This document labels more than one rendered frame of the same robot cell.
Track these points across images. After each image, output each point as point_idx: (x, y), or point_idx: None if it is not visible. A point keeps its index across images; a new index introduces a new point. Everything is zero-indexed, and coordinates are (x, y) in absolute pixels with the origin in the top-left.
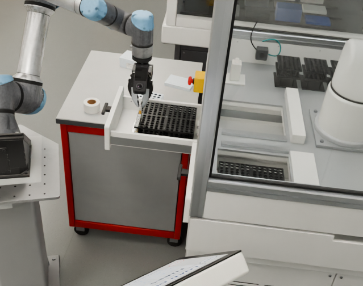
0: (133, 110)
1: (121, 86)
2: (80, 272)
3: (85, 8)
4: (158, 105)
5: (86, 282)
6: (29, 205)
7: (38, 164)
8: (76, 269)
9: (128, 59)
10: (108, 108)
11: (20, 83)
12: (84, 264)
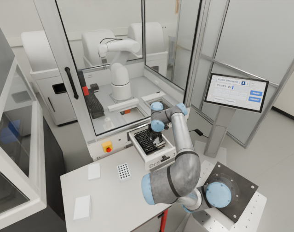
0: None
1: (146, 160)
2: (173, 215)
3: (186, 110)
4: (144, 144)
5: (174, 210)
6: None
7: (202, 180)
8: (173, 218)
9: (89, 207)
10: (165, 156)
11: (199, 191)
12: (168, 218)
